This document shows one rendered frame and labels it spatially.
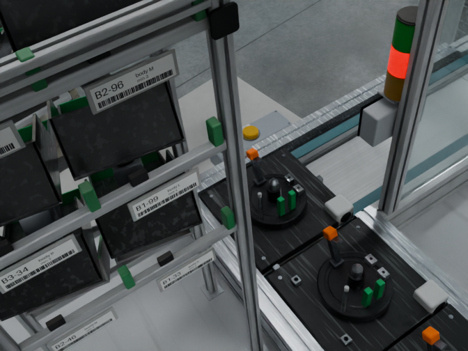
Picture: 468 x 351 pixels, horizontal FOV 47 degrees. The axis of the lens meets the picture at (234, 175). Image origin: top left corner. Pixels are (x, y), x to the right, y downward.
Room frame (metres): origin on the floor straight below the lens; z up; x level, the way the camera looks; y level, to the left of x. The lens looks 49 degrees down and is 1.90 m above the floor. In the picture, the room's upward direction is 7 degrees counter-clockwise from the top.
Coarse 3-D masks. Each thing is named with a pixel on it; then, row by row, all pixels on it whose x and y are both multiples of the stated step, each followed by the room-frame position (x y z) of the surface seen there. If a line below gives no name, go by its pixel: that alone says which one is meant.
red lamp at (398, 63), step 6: (390, 54) 0.70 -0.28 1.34; (396, 54) 0.68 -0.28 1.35; (402, 54) 0.68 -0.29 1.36; (408, 54) 0.67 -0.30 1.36; (390, 60) 0.70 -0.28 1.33; (396, 60) 0.68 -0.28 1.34; (402, 60) 0.68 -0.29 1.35; (408, 60) 0.67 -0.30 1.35; (390, 66) 0.69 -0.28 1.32; (396, 66) 0.68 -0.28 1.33; (402, 66) 0.68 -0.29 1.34; (390, 72) 0.69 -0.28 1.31; (396, 72) 0.68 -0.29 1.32; (402, 72) 0.67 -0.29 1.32; (402, 78) 0.67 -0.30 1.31
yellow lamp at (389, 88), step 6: (390, 78) 0.69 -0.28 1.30; (396, 78) 0.68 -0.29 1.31; (384, 84) 0.70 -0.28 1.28; (390, 84) 0.69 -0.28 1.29; (396, 84) 0.68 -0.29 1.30; (402, 84) 0.67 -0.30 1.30; (384, 90) 0.70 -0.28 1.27; (390, 90) 0.68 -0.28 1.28; (396, 90) 0.68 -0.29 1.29; (402, 90) 0.67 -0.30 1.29; (390, 96) 0.68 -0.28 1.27; (396, 96) 0.68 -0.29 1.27
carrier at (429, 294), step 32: (352, 224) 0.63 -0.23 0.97; (320, 256) 0.56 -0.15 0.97; (352, 256) 0.54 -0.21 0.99; (384, 256) 0.55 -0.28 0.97; (288, 288) 0.50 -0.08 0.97; (320, 288) 0.48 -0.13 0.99; (352, 288) 0.47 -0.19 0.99; (384, 288) 0.47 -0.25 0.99; (416, 288) 0.47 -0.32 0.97; (320, 320) 0.43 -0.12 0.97; (352, 320) 0.42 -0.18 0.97; (384, 320) 0.41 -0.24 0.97; (416, 320) 0.41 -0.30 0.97
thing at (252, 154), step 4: (252, 148) 0.79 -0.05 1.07; (248, 152) 0.78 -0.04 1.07; (252, 152) 0.77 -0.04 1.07; (256, 152) 0.77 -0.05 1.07; (248, 156) 0.77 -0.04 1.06; (252, 156) 0.77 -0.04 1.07; (256, 156) 0.77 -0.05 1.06; (252, 160) 0.77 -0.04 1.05; (256, 160) 0.76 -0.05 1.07; (260, 160) 0.76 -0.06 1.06; (252, 164) 0.77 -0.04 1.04; (256, 164) 0.77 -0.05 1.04; (256, 168) 0.76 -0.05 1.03; (256, 172) 0.76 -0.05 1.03; (260, 172) 0.76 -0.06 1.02; (256, 176) 0.76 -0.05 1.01; (260, 176) 0.76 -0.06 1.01; (256, 180) 0.76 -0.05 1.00; (260, 180) 0.75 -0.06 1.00
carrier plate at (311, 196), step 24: (264, 168) 0.82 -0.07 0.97; (288, 168) 0.81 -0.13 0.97; (216, 192) 0.76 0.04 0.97; (312, 192) 0.73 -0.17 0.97; (216, 216) 0.70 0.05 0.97; (312, 216) 0.66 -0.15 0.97; (264, 240) 0.62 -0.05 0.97; (288, 240) 0.61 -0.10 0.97; (312, 240) 0.61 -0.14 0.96; (264, 264) 0.56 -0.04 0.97
